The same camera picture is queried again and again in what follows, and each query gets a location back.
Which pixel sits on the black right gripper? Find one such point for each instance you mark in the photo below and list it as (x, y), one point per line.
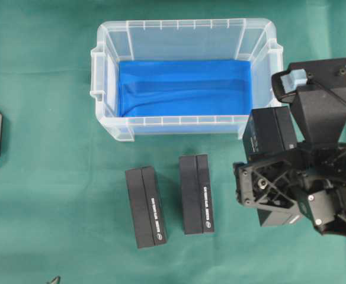
(319, 186)

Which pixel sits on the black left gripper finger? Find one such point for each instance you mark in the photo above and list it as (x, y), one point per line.
(55, 280)

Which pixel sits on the black RealSense D435i box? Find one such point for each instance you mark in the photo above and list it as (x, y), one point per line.
(196, 194)
(263, 182)

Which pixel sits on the black RealSense D415 box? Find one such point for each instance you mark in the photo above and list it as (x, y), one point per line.
(146, 207)

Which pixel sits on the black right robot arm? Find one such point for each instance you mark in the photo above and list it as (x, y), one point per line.
(285, 180)

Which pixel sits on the clear plastic storage case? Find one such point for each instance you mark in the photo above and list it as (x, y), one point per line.
(247, 39)

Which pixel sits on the blue cloth backdrop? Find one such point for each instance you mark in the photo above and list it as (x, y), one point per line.
(184, 88)

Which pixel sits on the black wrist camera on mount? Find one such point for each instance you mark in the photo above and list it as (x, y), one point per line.
(316, 94)

